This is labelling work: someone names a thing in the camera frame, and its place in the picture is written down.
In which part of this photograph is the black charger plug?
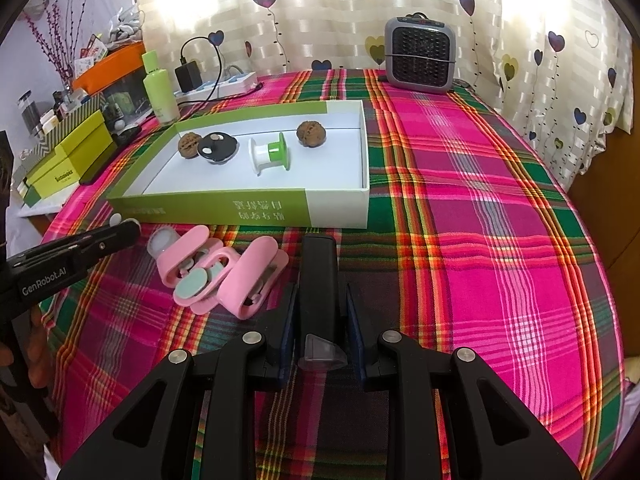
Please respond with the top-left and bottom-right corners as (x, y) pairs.
(175, 60), (203, 93)

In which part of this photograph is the grey mini heater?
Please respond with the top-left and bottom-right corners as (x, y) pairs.
(384, 14), (457, 95)

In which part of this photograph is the black smartphone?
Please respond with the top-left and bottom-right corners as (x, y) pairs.
(80, 125), (143, 186)

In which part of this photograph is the pile of white cables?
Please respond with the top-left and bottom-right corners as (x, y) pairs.
(107, 5), (142, 43)

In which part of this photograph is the black charger cable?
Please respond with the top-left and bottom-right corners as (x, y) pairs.
(180, 35), (264, 102)

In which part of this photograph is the chevron patterned box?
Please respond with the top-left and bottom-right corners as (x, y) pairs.
(20, 105), (107, 161)

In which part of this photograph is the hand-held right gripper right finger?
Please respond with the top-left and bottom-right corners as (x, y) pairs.
(346, 281), (584, 480)

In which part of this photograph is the pink green plaid tablecloth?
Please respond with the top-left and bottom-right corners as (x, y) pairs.
(40, 67), (628, 480)

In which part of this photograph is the white power strip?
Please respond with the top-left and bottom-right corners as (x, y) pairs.
(172, 72), (260, 103)

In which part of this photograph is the green and white cardboard box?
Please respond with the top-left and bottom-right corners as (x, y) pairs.
(107, 100), (371, 229)

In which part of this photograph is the heart print curtain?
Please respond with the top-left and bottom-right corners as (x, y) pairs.
(132, 0), (633, 191)

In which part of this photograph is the pink clip with mint pad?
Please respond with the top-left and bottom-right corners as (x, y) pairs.
(172, 247), (242, 316)

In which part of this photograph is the red branch decoration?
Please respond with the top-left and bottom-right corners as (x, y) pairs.
(22, 0), (101, 87)

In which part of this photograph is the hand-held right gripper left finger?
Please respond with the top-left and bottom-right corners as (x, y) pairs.
(57, 284), (302, 480)

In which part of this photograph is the person's left hand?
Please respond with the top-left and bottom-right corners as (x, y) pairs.
(27, 305), (54, 377)

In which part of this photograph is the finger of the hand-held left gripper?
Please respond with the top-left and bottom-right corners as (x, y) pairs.
(69, 219), (142, 272)

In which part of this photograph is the small brown walnut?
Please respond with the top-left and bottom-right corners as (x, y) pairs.
(296, 120), (328, 150)

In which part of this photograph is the stack of paper packets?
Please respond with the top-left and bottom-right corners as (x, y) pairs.
(75, 32), (110, 77)

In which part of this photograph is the large brown walnut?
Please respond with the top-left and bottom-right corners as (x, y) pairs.
(178, 131), (202, 159)

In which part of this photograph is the clear storage bin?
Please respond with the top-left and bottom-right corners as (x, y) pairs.
(100, 77), (152, 127)

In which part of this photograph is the dark glass jar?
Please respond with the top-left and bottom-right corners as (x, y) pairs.
(19, 91), (41, 137)

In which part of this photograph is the lime green box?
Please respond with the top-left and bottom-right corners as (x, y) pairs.
(25, 112), (113, 196)

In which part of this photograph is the light green lotion bottle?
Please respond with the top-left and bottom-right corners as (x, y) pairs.
(141, 51), (180, 126)

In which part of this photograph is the orange lidded storage bin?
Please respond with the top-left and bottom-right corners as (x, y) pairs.
(72, 42), (147, 93)

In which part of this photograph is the wooden cabinet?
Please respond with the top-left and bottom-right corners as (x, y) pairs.
(569, 125), (640, 321)

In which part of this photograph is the white and green spool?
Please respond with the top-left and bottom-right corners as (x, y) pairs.
(248, 132), (288, 177)

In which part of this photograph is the black disc with white buttons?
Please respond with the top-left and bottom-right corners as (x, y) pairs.
(196, 133), (237, 164)

